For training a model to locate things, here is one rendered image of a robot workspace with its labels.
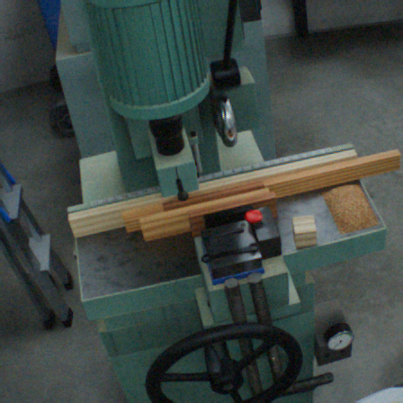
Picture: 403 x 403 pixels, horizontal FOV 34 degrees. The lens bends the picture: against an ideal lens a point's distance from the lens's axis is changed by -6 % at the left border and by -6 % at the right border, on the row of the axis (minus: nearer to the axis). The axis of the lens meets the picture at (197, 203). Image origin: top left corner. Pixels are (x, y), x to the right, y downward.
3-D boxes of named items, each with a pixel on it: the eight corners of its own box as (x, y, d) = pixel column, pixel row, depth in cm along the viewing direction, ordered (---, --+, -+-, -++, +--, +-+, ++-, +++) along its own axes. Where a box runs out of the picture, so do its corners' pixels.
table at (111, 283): (93, 359, 123) (84, 340, 119) (79, 246, 146) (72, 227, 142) (403, 282, 127) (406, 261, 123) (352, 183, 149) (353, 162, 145)
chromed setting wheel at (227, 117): (228, 161, 142) (220, 111, 134) (215, 127, 151) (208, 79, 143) (242, 157, 142) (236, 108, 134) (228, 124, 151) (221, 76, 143)
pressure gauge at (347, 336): (326, 358, 143) (327, 336, 138) (321, 345, 146) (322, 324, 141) (353, 351, 144) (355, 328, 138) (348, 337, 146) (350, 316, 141)
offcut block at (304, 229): (295, 247, 129) (294, 233, 127) (292, 231, 133) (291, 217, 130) (316, 245, 129) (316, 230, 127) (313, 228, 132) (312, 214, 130)
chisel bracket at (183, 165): (164, 205, 130) (156, 170, 125) (153, 160, 141) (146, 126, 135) (202, 196, 131) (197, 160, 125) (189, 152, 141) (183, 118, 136)
